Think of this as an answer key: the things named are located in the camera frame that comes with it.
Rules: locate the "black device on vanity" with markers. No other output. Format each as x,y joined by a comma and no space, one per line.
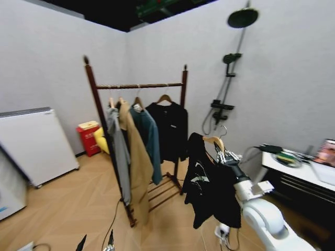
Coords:
270,149

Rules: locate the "wooden hanger under teal sweater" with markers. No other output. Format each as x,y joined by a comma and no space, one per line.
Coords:
137,101

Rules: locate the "white-topped black vanity cabinet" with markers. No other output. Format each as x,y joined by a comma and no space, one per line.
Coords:
298,183

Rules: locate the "black shower mixer valve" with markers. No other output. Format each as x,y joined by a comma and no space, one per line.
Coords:
218,116

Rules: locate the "white box-shaped cabinet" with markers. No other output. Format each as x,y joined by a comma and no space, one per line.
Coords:
36,146

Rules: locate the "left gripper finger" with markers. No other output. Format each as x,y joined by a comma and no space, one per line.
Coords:
111,239
82,242

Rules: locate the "tan coat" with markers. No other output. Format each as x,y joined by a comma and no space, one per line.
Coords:
138,170

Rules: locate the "wooden hanger with metal hook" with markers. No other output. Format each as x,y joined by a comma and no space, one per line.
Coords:
216,139

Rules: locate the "white power strip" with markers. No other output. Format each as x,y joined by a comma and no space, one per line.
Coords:
222,231

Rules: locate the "black hand shower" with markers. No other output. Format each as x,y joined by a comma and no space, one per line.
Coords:
231,58

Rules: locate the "black shower rail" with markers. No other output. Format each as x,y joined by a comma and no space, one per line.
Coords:
236,52

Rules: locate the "red box with pale lid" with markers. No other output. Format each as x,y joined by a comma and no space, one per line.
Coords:
89,141

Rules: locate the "wooden hanger under black shirt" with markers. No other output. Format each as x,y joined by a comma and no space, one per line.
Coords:
165,97

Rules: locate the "black garment with pale print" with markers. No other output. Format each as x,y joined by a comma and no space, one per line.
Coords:
206,198

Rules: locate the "grey garment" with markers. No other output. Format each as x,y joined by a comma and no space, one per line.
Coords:
120,157

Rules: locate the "teal sweater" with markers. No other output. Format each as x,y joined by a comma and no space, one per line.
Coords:
151,136

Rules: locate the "black shirt with small label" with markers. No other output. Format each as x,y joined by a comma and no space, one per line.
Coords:
170,136

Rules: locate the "wooden hanger under tan coat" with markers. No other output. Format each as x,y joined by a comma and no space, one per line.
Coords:
121,99

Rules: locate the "black shower shelf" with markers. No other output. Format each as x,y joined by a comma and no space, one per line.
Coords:
222,105

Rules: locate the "yellow soft object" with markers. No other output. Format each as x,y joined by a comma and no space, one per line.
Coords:
100,141

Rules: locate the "colourful framed picture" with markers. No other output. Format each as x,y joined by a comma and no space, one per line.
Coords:
325,153

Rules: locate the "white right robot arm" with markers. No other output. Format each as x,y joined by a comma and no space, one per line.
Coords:
261,217

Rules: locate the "white floor box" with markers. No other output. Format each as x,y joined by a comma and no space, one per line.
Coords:
26,247

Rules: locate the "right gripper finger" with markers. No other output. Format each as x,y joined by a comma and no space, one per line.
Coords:
233,156
220,154

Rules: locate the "dark wooden clothes rack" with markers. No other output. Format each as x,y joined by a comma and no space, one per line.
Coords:
146,85

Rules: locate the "white basin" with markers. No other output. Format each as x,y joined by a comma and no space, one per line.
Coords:
324,171

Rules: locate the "green sponge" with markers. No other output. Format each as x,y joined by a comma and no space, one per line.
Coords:
286,157

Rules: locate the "round black shower head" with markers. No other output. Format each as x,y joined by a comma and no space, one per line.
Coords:
243,17

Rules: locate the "wooden hanger under grey garment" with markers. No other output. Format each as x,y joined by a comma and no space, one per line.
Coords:
111,102

